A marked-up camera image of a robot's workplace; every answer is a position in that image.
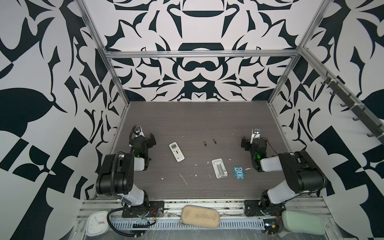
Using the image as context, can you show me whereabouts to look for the white remote control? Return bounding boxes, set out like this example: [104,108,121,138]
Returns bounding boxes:
[169,142,185,163]

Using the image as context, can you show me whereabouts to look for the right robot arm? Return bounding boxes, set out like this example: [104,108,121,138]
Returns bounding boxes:
[241,137,328,217]

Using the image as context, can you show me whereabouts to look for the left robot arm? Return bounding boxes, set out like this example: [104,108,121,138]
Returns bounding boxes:
[96,133,157,211]

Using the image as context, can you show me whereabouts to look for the blue owl figurine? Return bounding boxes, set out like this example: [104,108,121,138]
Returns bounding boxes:
[234,167,245,180]

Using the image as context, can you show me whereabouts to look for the tan sponge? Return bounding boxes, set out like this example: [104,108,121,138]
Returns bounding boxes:
[181,205,220,229]

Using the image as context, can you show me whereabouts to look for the small circuit board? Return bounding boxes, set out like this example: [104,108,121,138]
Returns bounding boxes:
[262,219,283,236]

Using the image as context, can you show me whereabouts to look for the pale green sponge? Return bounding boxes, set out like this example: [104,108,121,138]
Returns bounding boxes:
[282,210,326,235]

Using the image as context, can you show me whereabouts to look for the white square clock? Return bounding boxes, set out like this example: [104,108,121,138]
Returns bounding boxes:
[86,211,110,237]

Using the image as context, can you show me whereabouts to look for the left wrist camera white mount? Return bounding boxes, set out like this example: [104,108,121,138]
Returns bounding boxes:
[133,126,145,138]

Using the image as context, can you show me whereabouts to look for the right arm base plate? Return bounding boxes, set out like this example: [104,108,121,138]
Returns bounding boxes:
[244,200,286,217]

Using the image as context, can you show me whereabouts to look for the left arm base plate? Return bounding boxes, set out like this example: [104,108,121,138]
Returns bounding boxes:
[122,201,165,218]

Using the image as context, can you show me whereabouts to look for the white slotted cable duct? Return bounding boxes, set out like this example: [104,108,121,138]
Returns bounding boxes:
[112,219,264,231]

